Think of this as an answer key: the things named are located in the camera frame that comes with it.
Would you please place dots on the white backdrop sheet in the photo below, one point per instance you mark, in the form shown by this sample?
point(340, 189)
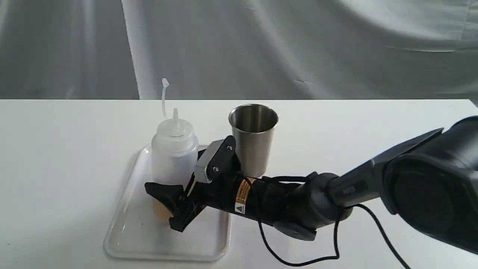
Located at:
point(239, 49)

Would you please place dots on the stainless steel cup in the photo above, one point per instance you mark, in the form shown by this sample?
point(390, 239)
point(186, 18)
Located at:
point(253, 128)

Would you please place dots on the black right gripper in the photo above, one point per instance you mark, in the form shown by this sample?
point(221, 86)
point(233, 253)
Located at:
point(231, 193)

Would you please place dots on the white plastic tray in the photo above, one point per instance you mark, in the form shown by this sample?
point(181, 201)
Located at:
point(136, 232)

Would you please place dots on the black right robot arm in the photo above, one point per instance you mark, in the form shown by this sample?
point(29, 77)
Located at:
point(430, 181)

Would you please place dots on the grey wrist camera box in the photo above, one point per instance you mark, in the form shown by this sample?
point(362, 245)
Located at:
point(217, 159)

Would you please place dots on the translucent squeeze bottle amber liquid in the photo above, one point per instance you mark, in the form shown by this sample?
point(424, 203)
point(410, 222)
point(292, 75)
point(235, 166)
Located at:
point(174, 148)

